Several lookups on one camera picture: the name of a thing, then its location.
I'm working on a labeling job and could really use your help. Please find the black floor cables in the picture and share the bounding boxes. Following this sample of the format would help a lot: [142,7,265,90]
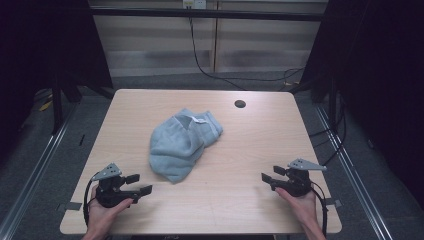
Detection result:
[308,94,348,168]

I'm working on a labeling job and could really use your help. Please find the dark curtain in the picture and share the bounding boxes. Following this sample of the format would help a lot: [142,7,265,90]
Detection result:
[0,0,114,168]
[299,0,424,203]

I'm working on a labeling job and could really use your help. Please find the yellow object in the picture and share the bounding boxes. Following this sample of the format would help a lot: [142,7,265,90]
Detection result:
[38,99,54,113]

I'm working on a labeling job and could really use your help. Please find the left hand-held gripper cable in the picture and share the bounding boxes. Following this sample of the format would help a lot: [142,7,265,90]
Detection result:
[82,171,101,228]

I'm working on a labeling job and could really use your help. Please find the right hand-held gripper cable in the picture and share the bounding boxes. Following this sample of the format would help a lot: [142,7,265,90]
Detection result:
[309,181,329,238]

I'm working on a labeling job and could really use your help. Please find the metal floor rail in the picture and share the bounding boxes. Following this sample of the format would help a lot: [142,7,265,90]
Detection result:
[0,102,80,240]
[314,104,395,240]

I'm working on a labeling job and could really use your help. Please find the grey tape piece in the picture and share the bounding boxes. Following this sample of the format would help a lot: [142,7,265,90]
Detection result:
[64,201,83,212]
[324,198,343,209]

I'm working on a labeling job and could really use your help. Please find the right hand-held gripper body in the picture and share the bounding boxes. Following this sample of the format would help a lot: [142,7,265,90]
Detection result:
[274,158,328,198]

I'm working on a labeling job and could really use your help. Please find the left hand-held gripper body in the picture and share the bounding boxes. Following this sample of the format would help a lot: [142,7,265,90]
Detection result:
[91,162,141,209]

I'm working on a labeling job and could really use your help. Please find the black wall cable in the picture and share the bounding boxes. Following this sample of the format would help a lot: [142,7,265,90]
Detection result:
[188,16,305,92]

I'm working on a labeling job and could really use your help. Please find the hand-held gripper cable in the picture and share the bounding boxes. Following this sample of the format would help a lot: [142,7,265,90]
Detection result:
[309,181,329,238]
[82,171,101,228]

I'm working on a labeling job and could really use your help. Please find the light blue towel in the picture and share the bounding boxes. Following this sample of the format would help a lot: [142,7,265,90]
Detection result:
[148,107,224,185]

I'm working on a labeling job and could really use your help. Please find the black metal stand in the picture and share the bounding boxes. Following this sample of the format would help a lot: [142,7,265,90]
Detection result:
[327,77,338,128]
[50,84,65,135]

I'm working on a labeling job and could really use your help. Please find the person's right hand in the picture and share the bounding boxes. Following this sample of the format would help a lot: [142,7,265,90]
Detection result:
[275,187,321,231]

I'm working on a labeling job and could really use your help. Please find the person's left hand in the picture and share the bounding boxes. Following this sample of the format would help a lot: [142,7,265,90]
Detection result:
[87,187,134,236]

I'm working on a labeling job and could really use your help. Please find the black horizontal bar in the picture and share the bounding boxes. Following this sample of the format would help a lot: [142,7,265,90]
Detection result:
[89,7,325,23]

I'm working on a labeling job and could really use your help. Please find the white wall outlet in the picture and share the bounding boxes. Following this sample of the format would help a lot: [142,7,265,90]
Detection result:
[182,0,208,10]

